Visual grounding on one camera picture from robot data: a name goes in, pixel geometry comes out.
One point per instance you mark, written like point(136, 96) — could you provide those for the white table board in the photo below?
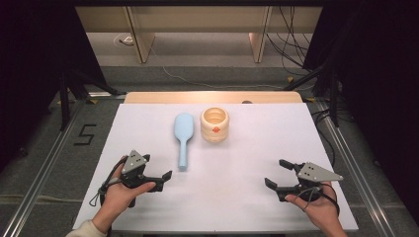
point(263, 138)

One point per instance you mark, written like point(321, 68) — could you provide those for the person's left hand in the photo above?
point(115, 200)

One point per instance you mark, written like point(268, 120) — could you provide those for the light blue hairbrush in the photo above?
point(184, 126)

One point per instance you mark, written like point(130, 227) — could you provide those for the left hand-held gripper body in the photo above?
point(133, 163)

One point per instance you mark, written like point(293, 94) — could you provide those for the black metal stand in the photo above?
point(334, 98)
point(64, 98)

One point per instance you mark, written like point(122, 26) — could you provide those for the light wooden table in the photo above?
point(210, 97)

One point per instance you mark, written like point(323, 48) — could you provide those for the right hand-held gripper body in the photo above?
point(316, 174)

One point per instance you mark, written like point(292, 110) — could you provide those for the cream ribbed wooden cup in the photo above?
point(214, 131)

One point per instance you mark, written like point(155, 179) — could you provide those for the aluminium floor rail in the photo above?
point(39, 184)
point(359, 177)

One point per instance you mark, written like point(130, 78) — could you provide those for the beige wooden desk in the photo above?
point(197, 19)

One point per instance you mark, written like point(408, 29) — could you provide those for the black curtain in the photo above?
point(33, 65)
point(378, 82)

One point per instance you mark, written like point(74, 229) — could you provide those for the round floor socket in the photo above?
point(123, 40)

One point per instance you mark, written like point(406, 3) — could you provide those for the person's right hand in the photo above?
point(321, 210)

